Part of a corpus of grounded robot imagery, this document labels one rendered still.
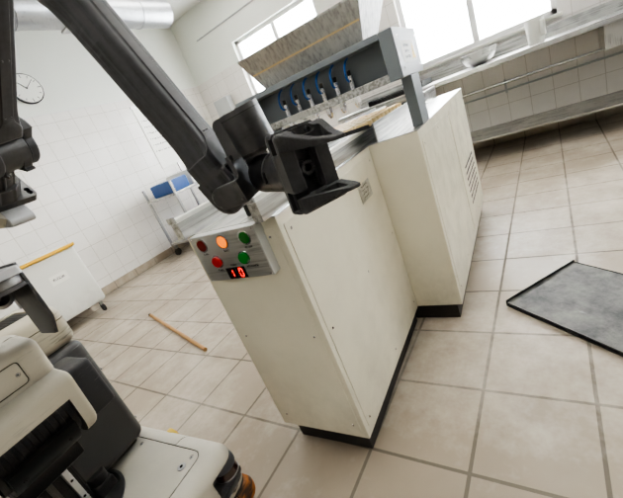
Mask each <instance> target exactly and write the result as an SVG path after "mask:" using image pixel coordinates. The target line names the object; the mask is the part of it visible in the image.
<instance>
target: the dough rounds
mask: <svg viewBox="0 0 623 498"><path fill-rule="evenodd" d="M400 106H401V103H397V104H394V105H392V106H390V107H386V108H383V109H381V110H379V111H376V112H373V113H371V114H369V115H367V116H366V115H365V116H362V117H360V118H358V119H354V120H352V121H349V122H348V123H344V124H340V125H338V126H336V127H335V129H338V130H340V131H343V132H347V131H350V130H353V129H355V128H358V127H361V126H364V125H369V126H371V125H372V123H374V122H375V121H377V120H378V119H380V118H382V117H383V116H385V115H387V114H388V113H390V112H391V111H393V110H395V109H396V108H398V107H400Z"/></svg>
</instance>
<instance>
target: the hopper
mask: <svg viewBox="0 0 623 498"><path fill-rule="evenodd" d="M382 4H383V0H342V1H340V2H339V3H337V4H335V5H334V6H332V7H330V8H328V9H327V10H325V11H323V12H322V13H320V14H318V15H317V16H315V17H313V18H312V19H310V20H308V21H307V22H305V23H303V24H301V25H300V26H298V27H296V28H295V29H293V30H291V31H290V32H288V33H286V34H285V35H283V36H281V37H280V38H278V39H276V40H275V41H272V42H270V43H269V44H267V45H265V46H264V47H262V48H260V49H259V50H257V51H255V52H254V53H252V54H250V55H249V56H247V57H245V58H243V59H242V60H240V61H238V62H237V64H238V65H239V66H240V67H242V68H243V69H244V70H245V71H246V72H247V73H248V74H249V75H250V76H252V77H253V78H254V79H255V80H256V81H257V82H258V83H259V84H260V85H261V86H263V87H264V88H265V89H267V88H269V87H271V86H273V85H275V84H277V83H279V82H281V81H283V80H285V79H287V78H289V77H291V76H293V75H295V74H297V73H299V72H301V71H303V70H305V69H307V68H309V67H311V66H313V65H315V64H317V63H319V62H321V61H323V60H325V59H327V58H329V57H331V56H333V55H335V54H337V53H338V52H340V51H341V50H343V49H345V48H347V47H349V46H351V45H353V44H355V43H357V42H360V41H362V40H364V39H366V38H368V37H370V36H372V35H374V34H377V33H378V31H379V25H380V18H381V11H382Z"/></svg>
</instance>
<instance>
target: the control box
mask: <svg viewBox="0 0 623 498"><path fill-rule="evenodd" d="M240 232H244V233H246V234H247V235H248V237H249V242H248V243H247V244H244V243H242V242H241V241H240V240H239V238H238V234H239V233H240ZM218 237H222V238H223V239H224V240H225V241H226V247H225V248H221V246H220V245H219V244H218V242H217V238H218ZM189 240H190V242H191V244H192V246H193V247H194V249H195V251H196V253H197V255H198V257H199V259H200V261H201V263H202V264H203V266H204V268H205V270H206V272H207V274H208V276H209V278H210V280H211V281H212V282H214V281H223V280H232V279H241V278H250V277H259V276H268V275H275V274H276V273H277V272H278V271H279V270H280V269H281V268H280V266H279V264H278V261H277V259H276V257H275V255H274V252H273V250H272V248H271V246H270V243H269V241H268V239H267V237H266V234H265V232H264V229H263V226H262V224H261V222H259V223H255V222H254V221H250V222H246V223H242V224H238V225H234V226H229V227H225V228H221V229H216V230H212V231H208V232H203V233H199V234H196V235H194V236H193V237H191V238H190V239H189ZM198 241H202V242H203V243H204V244H205V245H206V248H207V249H206V251H205V252H203V251H201V250H200V249H199V248H198V246H197V242H198ZM240 253H245V254H246V255H247V256H248V258H249V261H248V263H246V264H242V263H240V262H239V260H238V254H240ZM215 257H218V258H220V259H221V261H222V265H221V266H220V267H219V268H217V267H215V266H214V265H213V263H212V259H213V258H215ZM238 268H241V269H242V271H243V273H244V275H245V277H242V276H241V275H240V272H241V270H239V271H240V272H239V271H238ZM229 269H232V270H233V273H234V274H235V278H233V277H234V275H232V276H231V275H230V273H229Z"/></svg>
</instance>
